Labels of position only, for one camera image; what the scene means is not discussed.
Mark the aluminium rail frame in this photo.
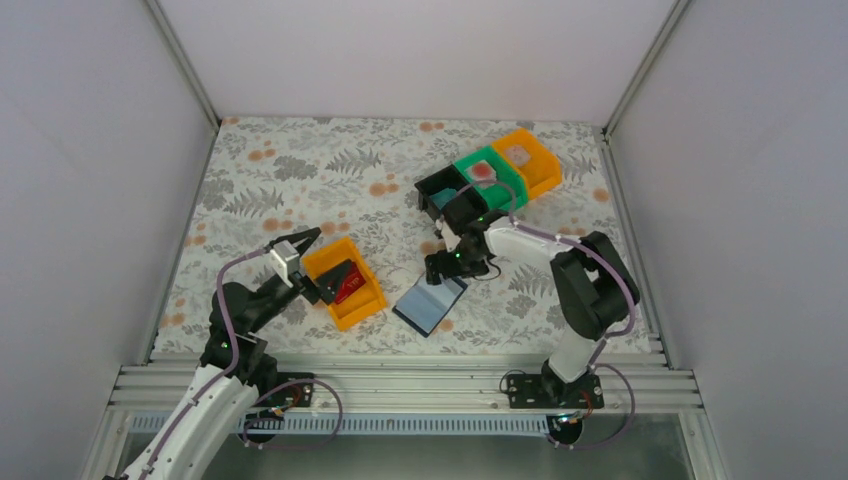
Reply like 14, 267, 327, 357
108, 353, 704, 414

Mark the card in far orange bin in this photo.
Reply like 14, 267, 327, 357
503, 145, 532, 168

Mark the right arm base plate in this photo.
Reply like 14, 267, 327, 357
499, 370, 605, 409

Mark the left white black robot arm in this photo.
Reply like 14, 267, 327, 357
118, 227, 359, 479

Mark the blue card holder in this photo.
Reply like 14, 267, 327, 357
392, 275, 468, 338

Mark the red VIP card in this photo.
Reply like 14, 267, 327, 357
334, 264, 367, 305

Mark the floral table mat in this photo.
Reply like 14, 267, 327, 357
152, 117, 654, 356

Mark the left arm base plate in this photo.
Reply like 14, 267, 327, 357
254, 372, 315, 408

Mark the near orange bin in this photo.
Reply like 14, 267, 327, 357
302, 237, 387, 331

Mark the green bin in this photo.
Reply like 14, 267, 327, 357
453, 146, 529, 210

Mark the teal card in black bin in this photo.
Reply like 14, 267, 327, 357
430, 188, 457, 210

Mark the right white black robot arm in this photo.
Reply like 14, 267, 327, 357
425, 209, 640, 397

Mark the black bin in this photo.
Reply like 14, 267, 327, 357
414, 165, 489, 235

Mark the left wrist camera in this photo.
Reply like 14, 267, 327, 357
267, 240, 302, 288

